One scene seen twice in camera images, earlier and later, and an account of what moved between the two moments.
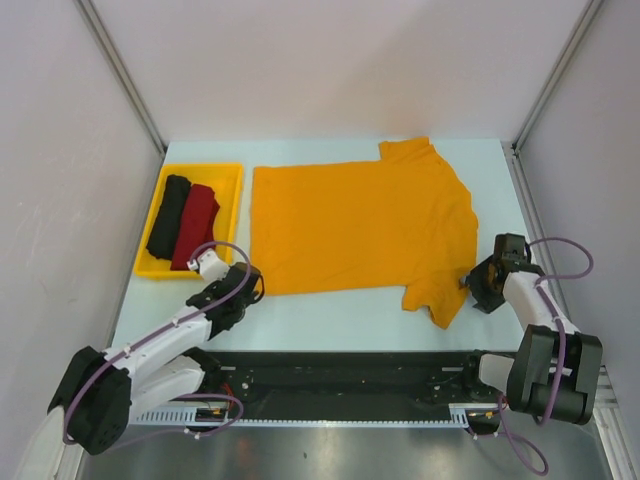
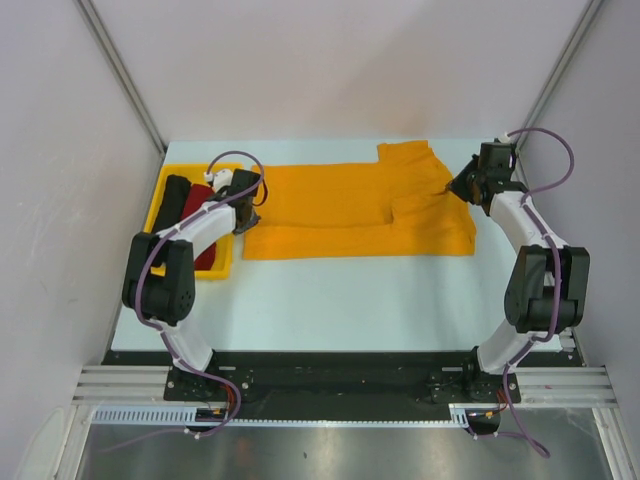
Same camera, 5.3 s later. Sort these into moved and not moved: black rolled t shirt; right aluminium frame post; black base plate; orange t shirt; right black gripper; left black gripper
Moved: left black gripper; orange t shirt; right black gripper
Not moved: right aluminium frame post; black base plate; black rolled t shirt
